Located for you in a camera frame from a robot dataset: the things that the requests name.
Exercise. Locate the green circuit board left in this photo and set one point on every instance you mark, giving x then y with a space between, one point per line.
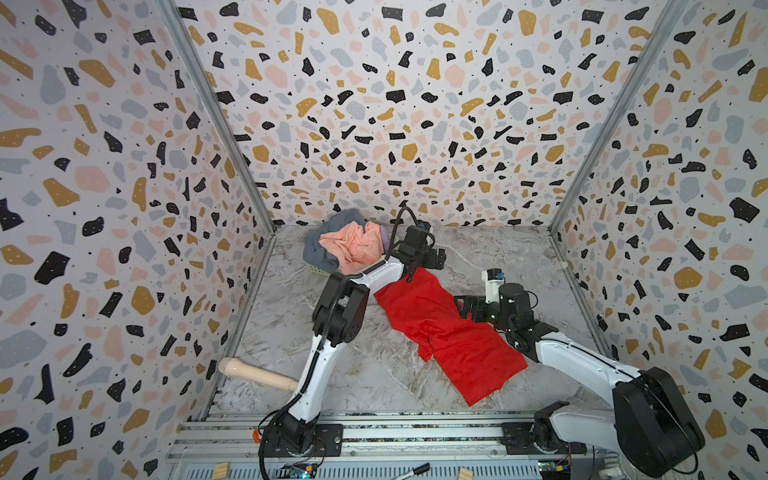
297 471

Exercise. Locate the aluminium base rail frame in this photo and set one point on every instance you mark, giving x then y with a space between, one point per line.
494 445

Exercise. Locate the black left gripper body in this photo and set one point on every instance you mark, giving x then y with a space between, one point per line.
424 260

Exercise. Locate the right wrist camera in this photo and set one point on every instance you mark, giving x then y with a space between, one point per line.
493 279

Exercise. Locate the red t shirt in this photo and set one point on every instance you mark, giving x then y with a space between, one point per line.
475 358

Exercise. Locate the black marker pen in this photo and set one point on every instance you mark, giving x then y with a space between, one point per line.
414 472

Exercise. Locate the circuit board right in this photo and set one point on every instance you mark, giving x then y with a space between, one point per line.
553 470

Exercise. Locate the lavender t shirt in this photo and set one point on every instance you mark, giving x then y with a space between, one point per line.
385 237

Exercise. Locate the small wooden block left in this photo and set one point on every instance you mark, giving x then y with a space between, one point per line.
221 471

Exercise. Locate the beige wooden handle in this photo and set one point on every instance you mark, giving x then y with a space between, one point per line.
235 368

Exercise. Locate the grey t shirt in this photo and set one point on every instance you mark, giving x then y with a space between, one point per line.
317 256

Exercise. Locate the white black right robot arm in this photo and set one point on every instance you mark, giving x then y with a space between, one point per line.
646 422

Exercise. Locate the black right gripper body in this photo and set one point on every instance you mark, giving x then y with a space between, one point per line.
475 306

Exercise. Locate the pink t shirt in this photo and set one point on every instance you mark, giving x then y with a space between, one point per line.
356 247

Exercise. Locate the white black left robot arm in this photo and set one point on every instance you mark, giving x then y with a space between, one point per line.
338 318

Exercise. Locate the green perforated plastic basket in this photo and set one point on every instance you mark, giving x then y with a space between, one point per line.
318 271

